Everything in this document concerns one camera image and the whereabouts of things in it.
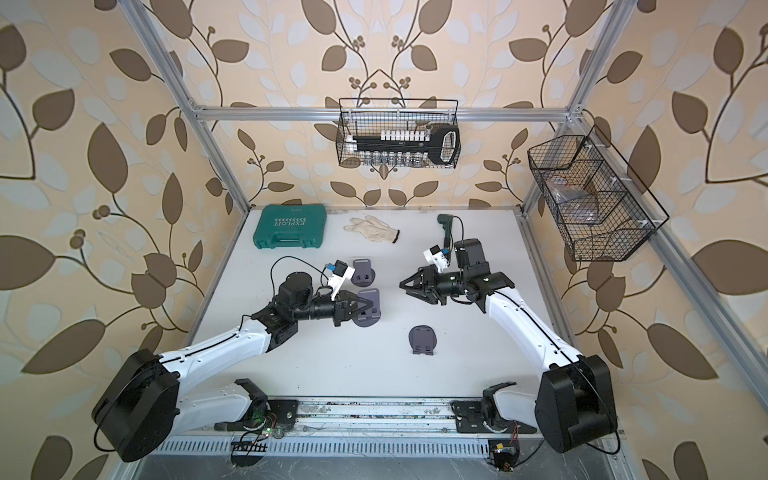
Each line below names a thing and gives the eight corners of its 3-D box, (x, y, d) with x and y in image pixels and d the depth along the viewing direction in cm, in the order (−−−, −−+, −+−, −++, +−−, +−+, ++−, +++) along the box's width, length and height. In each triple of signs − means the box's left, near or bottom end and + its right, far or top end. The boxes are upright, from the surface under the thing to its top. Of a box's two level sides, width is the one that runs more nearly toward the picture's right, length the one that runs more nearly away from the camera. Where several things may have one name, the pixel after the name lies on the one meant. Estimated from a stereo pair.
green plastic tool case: (251, 250, 111) (246, 241, 107) (266, 212, 123) (262, 203, 119) (323, 250, 111) (321, 241, 106) (331, 212, 123) (329, 203, 119)
